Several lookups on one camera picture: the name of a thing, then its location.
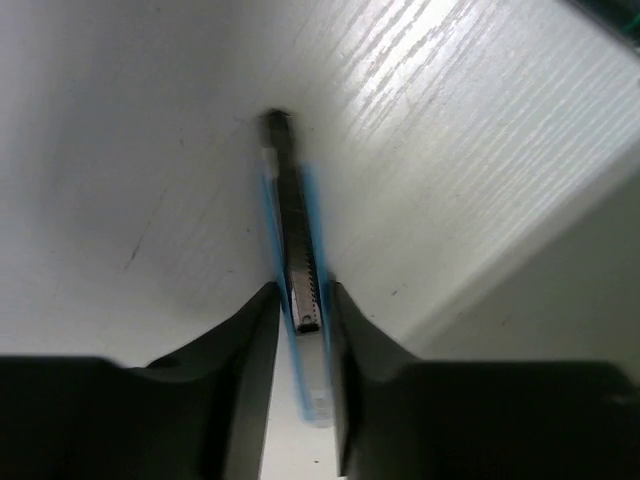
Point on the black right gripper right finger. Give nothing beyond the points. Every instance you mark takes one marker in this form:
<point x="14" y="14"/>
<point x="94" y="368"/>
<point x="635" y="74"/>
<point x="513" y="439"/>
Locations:
<point x="401" y="417"/>

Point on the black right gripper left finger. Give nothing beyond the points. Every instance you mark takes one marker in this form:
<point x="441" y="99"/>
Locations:
<point x="199" y="412"/>

